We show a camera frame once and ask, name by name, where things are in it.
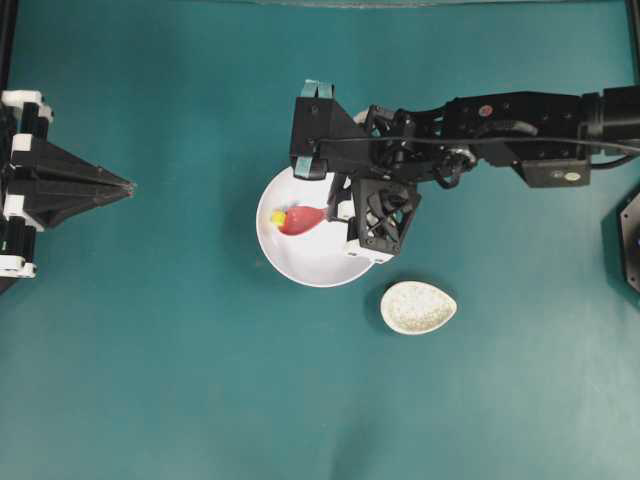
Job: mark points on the yellow hexagonal prism block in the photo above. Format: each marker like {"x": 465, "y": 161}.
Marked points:
{"x": 278, "y": 218}

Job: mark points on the green table mat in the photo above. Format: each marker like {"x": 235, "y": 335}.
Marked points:
{"x": 157, "y": 342}

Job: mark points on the black right frame post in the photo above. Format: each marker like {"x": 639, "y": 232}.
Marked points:
{"x": 633, "y": 16}

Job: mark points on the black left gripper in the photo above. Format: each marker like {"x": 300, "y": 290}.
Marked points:
{"x": 25, "y": 120}

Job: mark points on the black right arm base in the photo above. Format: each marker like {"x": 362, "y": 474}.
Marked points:
{"x": 620, "y": 239}

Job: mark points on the pink ceramic spoon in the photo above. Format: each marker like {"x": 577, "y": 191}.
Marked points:
{"x": 301, "y": 219}

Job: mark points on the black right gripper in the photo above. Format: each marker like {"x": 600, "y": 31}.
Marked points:
{"x": 326, "y": 139}

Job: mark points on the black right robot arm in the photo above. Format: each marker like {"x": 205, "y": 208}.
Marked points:
{"x": 548, "y": 140}

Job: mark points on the white round bowl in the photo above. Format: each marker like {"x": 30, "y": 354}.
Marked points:
{"x": 316, "y": 258}

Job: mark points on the speckled egg-shaped spoon rest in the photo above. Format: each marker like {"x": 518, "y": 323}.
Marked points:
{"x": 416, "y": 308}

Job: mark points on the black frame post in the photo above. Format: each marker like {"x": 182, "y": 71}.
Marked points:
{"x": 8, "y": 19}
{"x": 633, "y": 16}

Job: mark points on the black left frame post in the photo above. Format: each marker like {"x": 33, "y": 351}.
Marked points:
{"x": 8, "y": 19}

